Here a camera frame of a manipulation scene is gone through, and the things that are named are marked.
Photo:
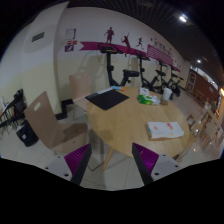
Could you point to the black bag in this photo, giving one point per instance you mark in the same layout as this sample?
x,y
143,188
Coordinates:
x,y
27,134

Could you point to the white disposable cup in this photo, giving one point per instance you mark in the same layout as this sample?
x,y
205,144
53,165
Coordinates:
x,y
167,94

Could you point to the white tissue pack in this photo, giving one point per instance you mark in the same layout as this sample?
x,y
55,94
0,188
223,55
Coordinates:
x,y
144,91

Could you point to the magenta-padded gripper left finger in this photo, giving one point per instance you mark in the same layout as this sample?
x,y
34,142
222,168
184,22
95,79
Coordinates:
x,y
58,166

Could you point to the purple wall poster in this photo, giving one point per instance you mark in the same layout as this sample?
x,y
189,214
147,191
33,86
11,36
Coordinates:
x,y
69,48

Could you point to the orange wall poster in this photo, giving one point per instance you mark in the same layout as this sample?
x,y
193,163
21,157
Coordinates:
x,y
72,42

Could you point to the brown round coaster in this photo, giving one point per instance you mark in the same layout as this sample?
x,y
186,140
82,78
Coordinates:
x,y
164,102

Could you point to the black exercise bike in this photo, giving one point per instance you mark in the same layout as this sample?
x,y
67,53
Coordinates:
x,y
143,73
110,66
162,78
175,85

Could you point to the green wet wipes pack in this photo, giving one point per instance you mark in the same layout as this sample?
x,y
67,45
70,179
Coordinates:
x,y
148,99

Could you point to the light wooden chair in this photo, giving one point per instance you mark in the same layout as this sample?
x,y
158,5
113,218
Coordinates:
x,y
43,123
80,87

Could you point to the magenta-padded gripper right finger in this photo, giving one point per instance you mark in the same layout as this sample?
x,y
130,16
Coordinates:
x,y
163,165

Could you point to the grey wall vent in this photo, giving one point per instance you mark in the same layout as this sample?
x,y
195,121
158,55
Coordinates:
x,y
38,36

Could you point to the brown wooden door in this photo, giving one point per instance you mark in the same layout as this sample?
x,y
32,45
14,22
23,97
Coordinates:
x,y
191,80

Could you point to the magenta wall banner decal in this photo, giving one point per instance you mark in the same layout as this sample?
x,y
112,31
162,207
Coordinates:
x,y
156,53

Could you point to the black rectangular mat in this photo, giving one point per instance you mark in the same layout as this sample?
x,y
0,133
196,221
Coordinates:
x,y
106,99

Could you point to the white wall poster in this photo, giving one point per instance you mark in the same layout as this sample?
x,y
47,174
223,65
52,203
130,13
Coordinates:
x,y
70,34

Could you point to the round ceiling light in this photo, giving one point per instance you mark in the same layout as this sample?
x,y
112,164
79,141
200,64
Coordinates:
x,y
198,61
182,18

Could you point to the blue and orange tube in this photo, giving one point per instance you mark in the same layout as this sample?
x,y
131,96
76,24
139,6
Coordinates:
x,y
117,88

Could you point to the black chairs group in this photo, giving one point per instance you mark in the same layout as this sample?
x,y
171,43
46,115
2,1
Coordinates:
x,y
16,106

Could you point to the wooden chairs and tables group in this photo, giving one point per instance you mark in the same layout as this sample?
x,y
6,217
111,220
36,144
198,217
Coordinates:
x,y
206,123

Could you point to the glowing wall lamp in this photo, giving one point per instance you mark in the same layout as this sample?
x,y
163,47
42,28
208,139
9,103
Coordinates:
x,y
221,92

